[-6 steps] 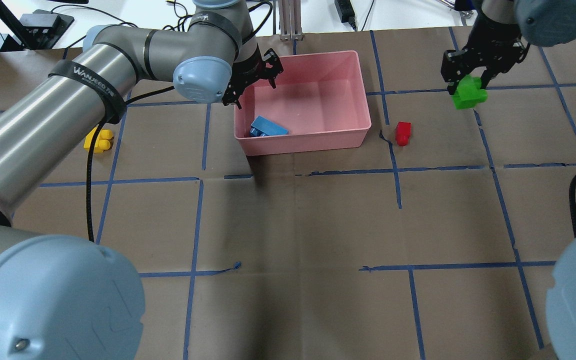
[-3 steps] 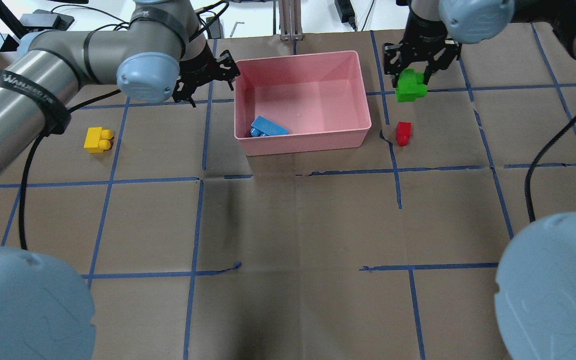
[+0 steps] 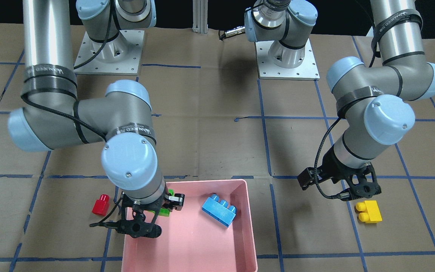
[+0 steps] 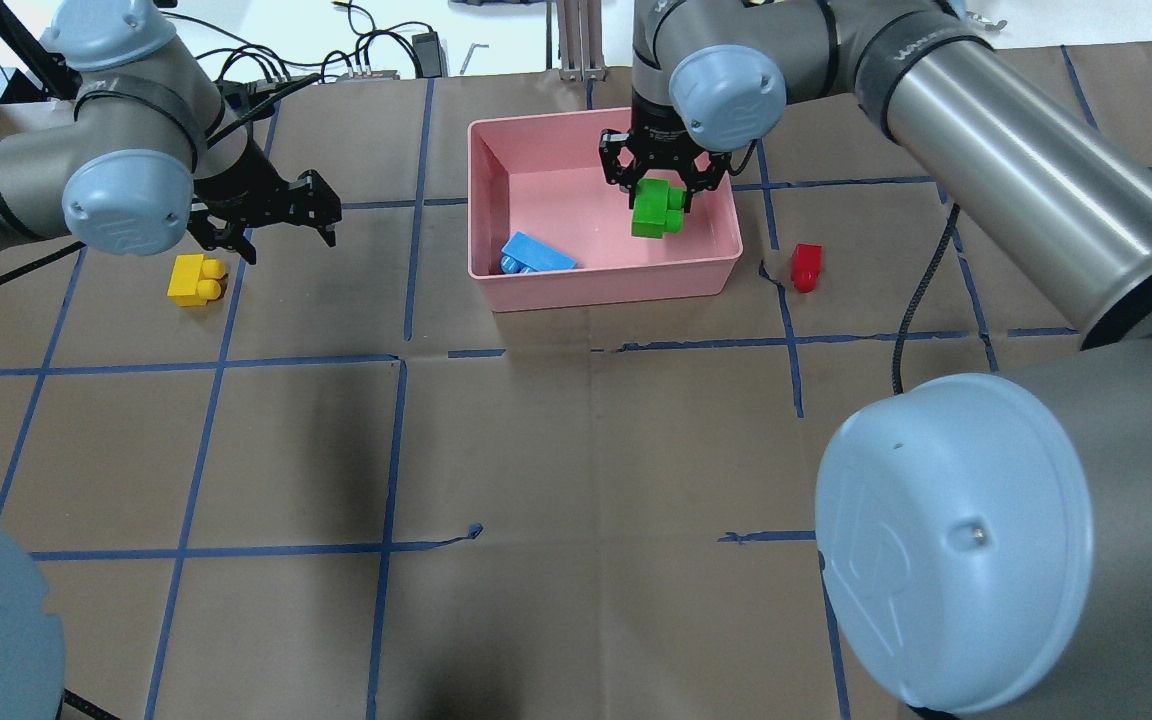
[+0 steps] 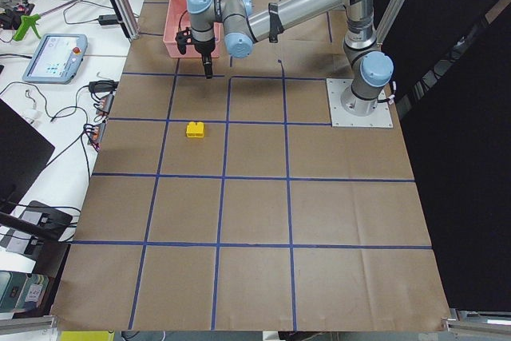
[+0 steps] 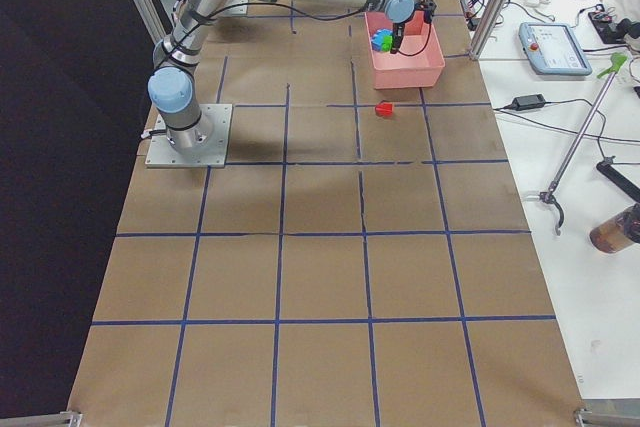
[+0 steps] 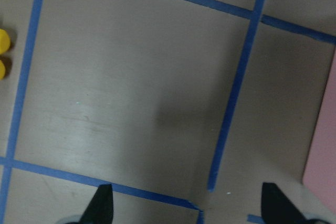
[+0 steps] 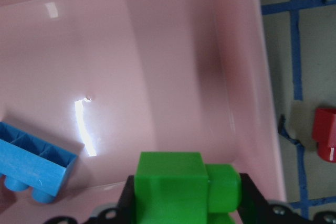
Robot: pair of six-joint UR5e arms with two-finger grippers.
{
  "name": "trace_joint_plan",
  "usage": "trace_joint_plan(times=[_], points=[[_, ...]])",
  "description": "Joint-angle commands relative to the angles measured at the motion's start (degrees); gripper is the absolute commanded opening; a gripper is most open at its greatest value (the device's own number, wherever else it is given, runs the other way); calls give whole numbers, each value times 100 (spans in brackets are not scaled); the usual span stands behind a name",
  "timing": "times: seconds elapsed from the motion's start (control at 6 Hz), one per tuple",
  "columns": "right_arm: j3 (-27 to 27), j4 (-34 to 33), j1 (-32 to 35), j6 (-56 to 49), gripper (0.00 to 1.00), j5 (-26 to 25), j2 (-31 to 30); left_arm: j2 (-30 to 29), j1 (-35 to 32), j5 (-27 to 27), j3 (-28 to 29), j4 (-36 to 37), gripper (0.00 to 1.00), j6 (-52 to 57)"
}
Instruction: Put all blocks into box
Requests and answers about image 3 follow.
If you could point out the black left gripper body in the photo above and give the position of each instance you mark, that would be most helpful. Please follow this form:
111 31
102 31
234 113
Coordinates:
332 164

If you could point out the green toy block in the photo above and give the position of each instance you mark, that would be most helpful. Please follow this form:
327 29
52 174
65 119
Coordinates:
167 206

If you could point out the pink plastic box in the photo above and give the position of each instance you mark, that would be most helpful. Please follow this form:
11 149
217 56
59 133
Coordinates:
191 240

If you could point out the red toy block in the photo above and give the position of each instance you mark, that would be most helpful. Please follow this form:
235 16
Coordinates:
101 205

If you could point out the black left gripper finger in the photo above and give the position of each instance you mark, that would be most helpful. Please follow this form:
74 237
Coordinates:
308 177

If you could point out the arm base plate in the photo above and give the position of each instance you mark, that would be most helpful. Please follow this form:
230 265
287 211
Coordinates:
119 57
280 63

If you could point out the blue toy block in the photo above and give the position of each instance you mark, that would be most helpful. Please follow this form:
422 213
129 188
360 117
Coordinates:
219 209

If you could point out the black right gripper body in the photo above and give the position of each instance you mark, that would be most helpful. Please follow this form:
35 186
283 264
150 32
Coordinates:
177 200

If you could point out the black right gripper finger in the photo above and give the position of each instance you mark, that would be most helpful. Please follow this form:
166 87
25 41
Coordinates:
174 202

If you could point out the yellow toy block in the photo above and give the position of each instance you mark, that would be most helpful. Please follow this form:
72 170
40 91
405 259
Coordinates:
368 211

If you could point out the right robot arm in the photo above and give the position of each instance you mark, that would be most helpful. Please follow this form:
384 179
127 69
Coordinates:
54 117

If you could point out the aluminium frame post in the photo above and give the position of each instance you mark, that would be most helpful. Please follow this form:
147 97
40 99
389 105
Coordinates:
200 17

